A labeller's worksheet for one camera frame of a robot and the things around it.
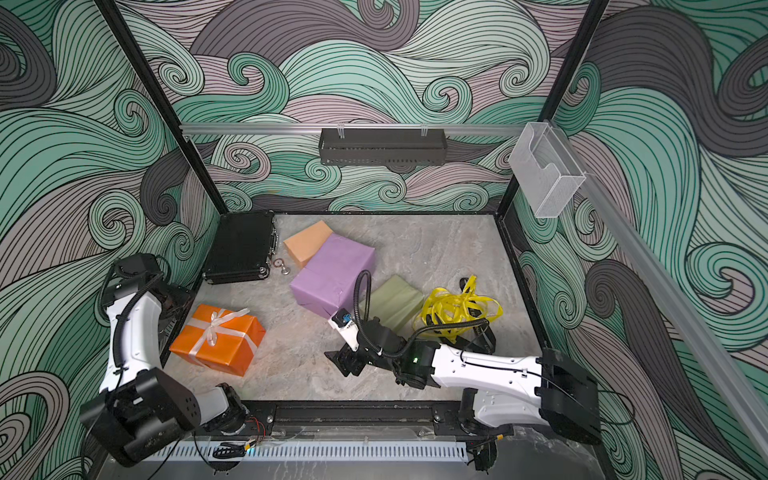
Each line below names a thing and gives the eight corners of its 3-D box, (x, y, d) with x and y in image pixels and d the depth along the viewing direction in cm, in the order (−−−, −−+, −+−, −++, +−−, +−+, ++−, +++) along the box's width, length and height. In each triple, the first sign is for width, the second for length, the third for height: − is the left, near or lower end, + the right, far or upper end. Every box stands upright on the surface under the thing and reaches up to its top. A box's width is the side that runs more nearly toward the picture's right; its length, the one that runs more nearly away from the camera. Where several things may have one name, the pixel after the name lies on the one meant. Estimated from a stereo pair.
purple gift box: (297, 308, 95) (288, 288, 85) (335, 254, 109) (331, 231, 100) (342, 329, 90) (338, 310, 80) (375, 269, 105) (375, 247, 95)
